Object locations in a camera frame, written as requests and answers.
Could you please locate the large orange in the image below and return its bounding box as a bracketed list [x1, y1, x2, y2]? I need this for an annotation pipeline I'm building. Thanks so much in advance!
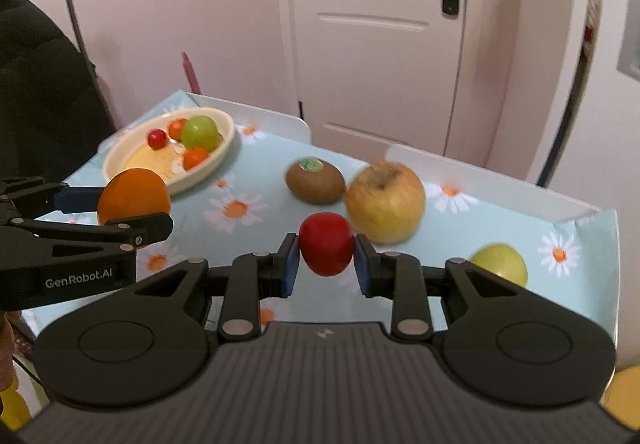
[96, 168, 171, 225]

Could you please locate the small orange tangerine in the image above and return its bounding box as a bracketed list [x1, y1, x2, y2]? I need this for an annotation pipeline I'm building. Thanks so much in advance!
[182, 146, 209, 171]

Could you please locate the small red cherry tomato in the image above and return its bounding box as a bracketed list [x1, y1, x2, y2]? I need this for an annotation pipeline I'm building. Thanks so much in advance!
[146, 129, 167, 150]

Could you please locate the small mandarin orange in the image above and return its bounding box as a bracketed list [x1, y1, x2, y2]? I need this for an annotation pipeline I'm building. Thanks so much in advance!
[167, 118, 186, 142]

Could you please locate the large green apple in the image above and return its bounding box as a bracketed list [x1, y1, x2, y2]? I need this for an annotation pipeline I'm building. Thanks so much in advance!
[181, 116, 221, 152]

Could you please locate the light blue daisy tablecloth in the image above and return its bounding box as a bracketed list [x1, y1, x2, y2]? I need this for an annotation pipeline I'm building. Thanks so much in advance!
[22, 90, 622, 340]

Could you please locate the black jacket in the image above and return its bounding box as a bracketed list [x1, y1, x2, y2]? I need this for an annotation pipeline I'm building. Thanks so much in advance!
[1, 0, 115, 182]

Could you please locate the yellow red apple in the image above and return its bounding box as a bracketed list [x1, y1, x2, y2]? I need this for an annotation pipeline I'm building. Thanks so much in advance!
[344, 160, 426, 245]

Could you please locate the brown kiwi with sticker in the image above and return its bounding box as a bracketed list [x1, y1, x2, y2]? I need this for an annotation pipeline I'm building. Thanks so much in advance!
[285, 157, 346, 206]

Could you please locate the pink stick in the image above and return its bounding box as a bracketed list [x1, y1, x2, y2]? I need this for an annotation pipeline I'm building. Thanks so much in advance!
[181, 52, 201, 94]

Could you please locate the white door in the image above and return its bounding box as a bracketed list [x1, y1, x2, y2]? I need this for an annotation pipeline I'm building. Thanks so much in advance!
[286, 0, 465, 160]

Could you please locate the black metal rack pole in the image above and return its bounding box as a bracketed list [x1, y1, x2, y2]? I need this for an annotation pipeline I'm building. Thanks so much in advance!
[0, 0, 122, 130]

